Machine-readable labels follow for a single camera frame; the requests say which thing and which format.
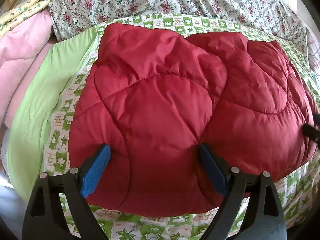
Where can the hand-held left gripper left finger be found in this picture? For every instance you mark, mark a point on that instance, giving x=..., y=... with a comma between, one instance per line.
x=96, y=170

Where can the yellow patterned blanket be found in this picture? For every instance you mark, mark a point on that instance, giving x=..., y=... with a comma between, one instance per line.
x=27, y=7

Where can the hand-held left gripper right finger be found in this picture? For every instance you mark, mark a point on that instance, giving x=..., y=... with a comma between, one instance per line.
x=212, y=170

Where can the pink white cloth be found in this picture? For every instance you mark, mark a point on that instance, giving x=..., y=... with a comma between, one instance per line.
x=313, y=50

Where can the pink quilt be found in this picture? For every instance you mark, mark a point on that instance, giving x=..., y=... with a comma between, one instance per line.
x=20, y=62

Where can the pale blue cloth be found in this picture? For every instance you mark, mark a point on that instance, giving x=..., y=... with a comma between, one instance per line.
x=8, y=200

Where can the green patterned blanket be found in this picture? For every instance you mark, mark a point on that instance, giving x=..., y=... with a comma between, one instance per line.
x=37, y=105

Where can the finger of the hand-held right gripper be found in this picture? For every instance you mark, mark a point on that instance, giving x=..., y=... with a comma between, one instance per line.
x=312, y=133

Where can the red quilted jacket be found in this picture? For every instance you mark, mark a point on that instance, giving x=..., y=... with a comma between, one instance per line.
x=162, y=105

